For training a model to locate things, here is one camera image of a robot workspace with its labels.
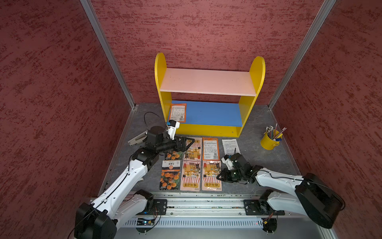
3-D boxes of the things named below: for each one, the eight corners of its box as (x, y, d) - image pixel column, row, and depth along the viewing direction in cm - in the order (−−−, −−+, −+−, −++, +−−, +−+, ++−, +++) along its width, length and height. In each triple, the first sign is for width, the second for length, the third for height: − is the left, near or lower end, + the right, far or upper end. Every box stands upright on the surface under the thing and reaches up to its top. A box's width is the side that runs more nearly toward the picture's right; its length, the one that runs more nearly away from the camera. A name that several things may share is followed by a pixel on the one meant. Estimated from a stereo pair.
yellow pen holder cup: (262, 150, 98) (268, 142, 89) (258, 140, 103) (265, 131, 94) (275, 150, 98) (284, 142, 89) (271, 140, 103) (279, 131, 94)
